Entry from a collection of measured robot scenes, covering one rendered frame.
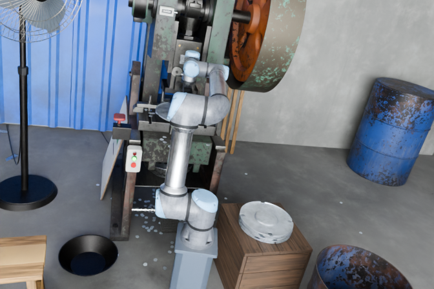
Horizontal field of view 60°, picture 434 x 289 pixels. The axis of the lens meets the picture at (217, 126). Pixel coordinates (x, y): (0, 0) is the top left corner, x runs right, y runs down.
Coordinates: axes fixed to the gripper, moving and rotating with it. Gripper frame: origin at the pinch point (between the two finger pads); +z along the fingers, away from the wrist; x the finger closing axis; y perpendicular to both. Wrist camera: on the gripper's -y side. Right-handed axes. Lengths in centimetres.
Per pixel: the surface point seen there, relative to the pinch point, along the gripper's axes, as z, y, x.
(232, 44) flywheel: -33, 47, -33
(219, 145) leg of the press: 15.4, -0.3, -23.5
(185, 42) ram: -36.1, 17.1, 2.2
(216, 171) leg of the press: 30.2, -4.2, -23.2
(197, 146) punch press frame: 18.3, 1.8, -11.1
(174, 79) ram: -15.2, 16.3, 5.0
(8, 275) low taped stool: 47, -63, 71
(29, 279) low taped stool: 49, -64, 63
